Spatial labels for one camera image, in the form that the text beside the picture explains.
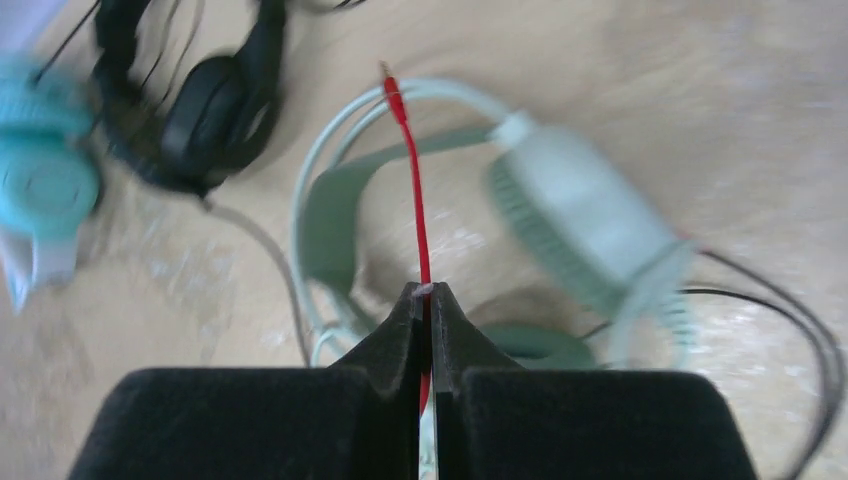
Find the mint green headphones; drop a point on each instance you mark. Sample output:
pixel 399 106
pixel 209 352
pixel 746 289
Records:
pixel 600 240

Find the teal cat ear headphones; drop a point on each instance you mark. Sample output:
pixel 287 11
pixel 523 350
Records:
pixel 49 183

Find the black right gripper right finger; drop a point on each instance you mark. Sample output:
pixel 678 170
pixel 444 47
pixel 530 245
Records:
pixel 495 419

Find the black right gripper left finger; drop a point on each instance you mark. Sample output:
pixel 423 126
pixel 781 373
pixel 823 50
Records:
pixel 357 418

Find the small black headphones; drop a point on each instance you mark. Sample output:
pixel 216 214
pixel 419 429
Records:
pixel 223 118

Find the red headphones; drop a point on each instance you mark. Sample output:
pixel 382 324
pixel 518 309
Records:
pixel 395 101

